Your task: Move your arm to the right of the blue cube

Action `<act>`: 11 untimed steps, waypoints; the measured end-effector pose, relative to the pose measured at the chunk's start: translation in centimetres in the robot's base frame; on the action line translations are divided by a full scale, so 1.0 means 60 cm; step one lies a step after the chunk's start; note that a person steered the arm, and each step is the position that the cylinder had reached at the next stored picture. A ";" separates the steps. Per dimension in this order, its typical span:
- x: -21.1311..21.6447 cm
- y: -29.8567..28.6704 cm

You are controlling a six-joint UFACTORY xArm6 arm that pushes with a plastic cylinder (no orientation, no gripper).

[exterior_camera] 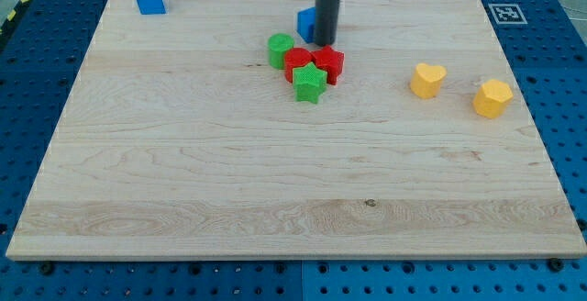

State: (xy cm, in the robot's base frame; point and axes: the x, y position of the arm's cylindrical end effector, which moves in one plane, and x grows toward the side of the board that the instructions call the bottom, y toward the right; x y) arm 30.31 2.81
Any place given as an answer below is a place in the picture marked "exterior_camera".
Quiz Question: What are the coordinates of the red cylinder block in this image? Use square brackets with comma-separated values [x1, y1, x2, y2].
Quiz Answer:
[283, 48, 313, 83]

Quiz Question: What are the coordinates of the blue cube block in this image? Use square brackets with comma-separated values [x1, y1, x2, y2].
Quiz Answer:
[296, 7, 316, 43]

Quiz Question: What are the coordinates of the white fiducial marker tag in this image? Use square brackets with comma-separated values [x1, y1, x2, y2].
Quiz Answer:
[488, 4, 527, 25]

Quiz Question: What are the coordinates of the red star block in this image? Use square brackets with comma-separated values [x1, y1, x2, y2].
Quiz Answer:
[311, 45, 345, 85]

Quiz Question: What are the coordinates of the green cylinder block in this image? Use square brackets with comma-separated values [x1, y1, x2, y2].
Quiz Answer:
[267, 33, 294, 70]

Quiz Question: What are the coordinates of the green star block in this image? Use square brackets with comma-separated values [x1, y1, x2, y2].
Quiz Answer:
[293, 62, 327, 104]

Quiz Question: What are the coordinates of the blue house-shaped block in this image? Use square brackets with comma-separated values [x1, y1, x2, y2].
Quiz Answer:
[136, 0, 166, 15]

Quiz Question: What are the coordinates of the yellow hexagon block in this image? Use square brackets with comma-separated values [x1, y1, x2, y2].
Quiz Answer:
[472, 79, 514, 118]

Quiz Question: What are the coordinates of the yellow heart block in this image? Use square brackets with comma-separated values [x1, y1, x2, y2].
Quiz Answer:
[409, 62, 448, 99]

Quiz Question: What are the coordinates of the light wooden board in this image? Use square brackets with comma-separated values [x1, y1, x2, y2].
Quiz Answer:
[6, 0, 586, 262]

